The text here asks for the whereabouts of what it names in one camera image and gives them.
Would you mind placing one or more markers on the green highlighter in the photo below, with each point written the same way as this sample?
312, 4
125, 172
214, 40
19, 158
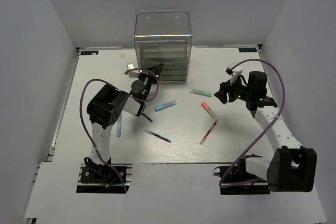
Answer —
201, 92

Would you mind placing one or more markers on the red pen refill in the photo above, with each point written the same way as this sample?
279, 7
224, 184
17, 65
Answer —
208, 133

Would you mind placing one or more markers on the blue highlighter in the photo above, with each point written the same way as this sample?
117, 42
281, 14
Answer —
165, 106

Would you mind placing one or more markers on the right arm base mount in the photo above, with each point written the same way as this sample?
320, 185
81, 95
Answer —
238, 175

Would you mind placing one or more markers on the orange highlighter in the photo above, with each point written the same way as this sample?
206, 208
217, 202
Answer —
212, 114

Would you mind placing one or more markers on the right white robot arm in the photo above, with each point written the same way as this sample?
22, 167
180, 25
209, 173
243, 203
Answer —
292, 167

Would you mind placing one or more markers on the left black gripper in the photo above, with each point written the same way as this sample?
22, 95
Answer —
157, 69

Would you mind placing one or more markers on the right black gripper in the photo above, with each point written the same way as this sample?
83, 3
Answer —
225, 87

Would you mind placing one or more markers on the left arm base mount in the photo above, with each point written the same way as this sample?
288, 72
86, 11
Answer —
101, 179

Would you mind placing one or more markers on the purple pen refill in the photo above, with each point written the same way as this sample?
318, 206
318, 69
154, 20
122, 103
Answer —
149, 119

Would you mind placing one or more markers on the clear plastic drawer organizer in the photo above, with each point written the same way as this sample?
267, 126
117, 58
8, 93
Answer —
164, 37

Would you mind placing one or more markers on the green pen refill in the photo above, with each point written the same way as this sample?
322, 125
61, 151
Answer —
158, 136

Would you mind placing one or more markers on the light blue pen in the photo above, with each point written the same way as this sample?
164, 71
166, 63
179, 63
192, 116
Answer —
119, 126

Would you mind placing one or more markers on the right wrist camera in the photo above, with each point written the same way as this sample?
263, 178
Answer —
234, 70

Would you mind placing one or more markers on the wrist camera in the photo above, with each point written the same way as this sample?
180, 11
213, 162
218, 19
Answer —
234, 70
132, 72

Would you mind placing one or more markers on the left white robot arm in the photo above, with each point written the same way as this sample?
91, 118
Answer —
106, 107

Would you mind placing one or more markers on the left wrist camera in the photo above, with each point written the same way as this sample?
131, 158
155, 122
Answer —
132, 72

